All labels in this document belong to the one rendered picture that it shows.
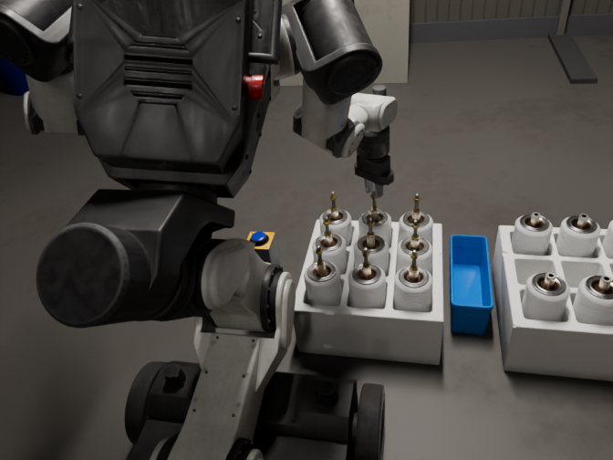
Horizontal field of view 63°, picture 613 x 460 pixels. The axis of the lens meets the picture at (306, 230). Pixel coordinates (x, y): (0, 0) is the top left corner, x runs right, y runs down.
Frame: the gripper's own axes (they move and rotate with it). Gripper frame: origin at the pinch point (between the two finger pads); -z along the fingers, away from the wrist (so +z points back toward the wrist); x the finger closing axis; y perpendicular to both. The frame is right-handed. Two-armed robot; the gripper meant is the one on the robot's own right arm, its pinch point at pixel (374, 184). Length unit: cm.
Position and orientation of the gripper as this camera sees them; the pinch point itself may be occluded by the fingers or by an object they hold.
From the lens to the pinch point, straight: 141.6
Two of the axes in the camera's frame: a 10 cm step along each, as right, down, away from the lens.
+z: -1.1, -7.8, -6.2
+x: 6.8, 4.0, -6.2
